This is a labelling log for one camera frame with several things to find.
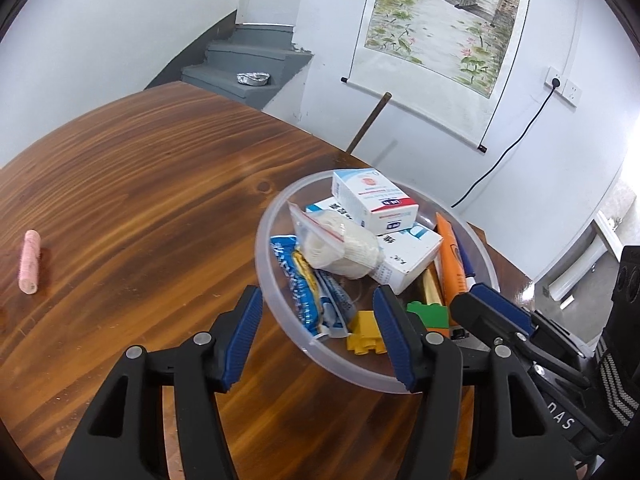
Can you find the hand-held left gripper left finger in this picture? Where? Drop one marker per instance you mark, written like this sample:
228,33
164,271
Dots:
245,335

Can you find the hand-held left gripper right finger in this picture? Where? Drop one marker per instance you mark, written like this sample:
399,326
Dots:
392,335

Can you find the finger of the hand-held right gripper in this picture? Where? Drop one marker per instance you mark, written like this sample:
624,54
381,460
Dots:
500,305

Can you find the yellow toy brick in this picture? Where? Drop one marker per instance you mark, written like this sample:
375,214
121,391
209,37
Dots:
365,332

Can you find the green toy brick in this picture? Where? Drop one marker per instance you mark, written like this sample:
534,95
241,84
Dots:
430,315

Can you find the blue tube with white cap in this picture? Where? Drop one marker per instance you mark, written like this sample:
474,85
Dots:
462,265

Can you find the clear plastic bowl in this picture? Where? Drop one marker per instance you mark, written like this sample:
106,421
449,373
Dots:
345,370

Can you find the gold cosmetic tube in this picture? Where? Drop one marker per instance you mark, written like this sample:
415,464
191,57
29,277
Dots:
432,287

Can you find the orange cream tube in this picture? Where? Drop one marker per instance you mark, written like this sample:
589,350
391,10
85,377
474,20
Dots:
450,260

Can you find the blue snack packet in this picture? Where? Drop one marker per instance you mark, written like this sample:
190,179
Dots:
295,280

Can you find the long white barcode box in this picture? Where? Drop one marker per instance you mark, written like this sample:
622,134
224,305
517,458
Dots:
405,260

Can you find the bagged white bandage roll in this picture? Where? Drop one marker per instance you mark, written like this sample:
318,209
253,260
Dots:
345,252

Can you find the white box with red label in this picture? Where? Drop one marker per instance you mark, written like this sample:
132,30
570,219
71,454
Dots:
360,195

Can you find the pink hair roller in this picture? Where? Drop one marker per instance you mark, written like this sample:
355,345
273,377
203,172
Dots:
29,260

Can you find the wooden desktop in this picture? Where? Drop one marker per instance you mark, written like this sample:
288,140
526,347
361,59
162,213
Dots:
125,185

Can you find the brown wooden stick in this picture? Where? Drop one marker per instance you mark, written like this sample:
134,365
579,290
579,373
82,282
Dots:
367,122

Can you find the foil bowl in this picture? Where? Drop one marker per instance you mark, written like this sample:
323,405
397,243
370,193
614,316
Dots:
253,79

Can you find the grey staircase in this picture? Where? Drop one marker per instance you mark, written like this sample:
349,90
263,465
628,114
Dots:
250,60

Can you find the landscape scroll painting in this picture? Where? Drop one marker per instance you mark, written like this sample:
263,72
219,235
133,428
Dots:
440,15

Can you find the white wall outlet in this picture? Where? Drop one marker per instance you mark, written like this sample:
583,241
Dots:
567,89

